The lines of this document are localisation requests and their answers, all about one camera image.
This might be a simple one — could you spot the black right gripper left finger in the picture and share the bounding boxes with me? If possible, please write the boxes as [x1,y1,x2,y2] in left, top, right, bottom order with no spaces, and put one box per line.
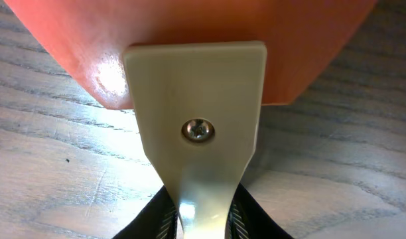
[113,186,178,239]

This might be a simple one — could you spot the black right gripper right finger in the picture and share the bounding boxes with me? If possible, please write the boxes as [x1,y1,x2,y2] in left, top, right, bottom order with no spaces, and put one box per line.
[228,183,293,239]

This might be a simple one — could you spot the orange scraper with wooden handle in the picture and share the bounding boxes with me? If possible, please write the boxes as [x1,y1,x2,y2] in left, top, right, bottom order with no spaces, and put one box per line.
[7,0,375,238]

